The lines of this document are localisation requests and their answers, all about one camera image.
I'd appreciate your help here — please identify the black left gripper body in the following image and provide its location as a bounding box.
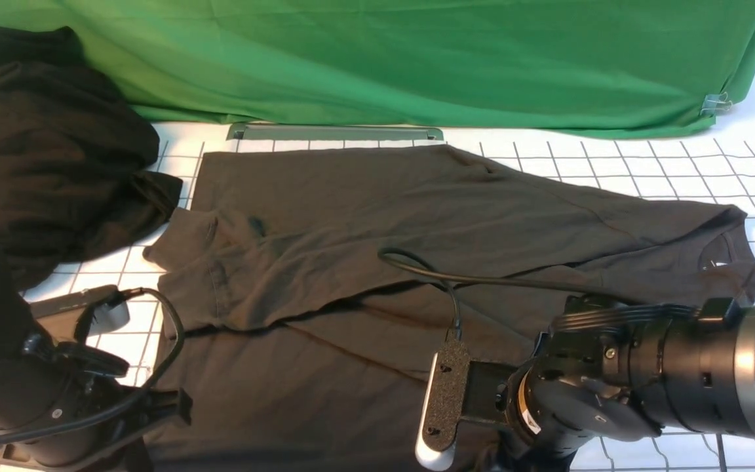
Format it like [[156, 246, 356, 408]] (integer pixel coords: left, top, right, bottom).
[[0, 367, 193, 471]]

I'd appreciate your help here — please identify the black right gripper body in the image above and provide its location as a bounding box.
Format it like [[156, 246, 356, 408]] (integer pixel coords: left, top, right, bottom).
[[459, 294, 662, 471]]

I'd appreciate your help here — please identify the gray long-sleeve top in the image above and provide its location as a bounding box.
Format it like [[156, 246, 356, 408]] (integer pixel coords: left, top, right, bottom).
[[143, 146, 755, 471]]

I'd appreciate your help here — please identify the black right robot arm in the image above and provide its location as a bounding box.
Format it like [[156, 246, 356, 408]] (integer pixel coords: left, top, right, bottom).
[[461, 295, 755, 471]]

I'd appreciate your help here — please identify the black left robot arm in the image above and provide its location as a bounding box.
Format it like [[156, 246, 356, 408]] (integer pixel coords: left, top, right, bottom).
[[0, 251, 193, 471]]

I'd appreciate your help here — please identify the black crumpled garment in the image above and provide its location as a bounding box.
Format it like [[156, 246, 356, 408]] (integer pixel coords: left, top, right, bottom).
[[0, 27, 183, 292]]

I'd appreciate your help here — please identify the metal binder clip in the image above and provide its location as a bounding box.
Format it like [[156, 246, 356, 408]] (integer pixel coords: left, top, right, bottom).
[[700, 92, 733, 117]]

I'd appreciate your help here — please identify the green backdrop cloth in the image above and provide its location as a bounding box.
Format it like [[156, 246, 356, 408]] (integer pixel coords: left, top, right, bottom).
[[0, 1, 755, 138]]

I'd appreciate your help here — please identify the gray metal bar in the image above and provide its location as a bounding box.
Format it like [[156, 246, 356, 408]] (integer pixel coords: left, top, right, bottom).
[[225, 123, 444, 142]]

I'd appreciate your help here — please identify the black left camera cable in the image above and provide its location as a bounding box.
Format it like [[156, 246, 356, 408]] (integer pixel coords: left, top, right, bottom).
[[0, 287, 186, 453]]

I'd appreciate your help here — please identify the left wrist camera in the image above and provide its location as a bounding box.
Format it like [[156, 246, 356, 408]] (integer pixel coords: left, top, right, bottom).
[[29, 286, 130, 342]]

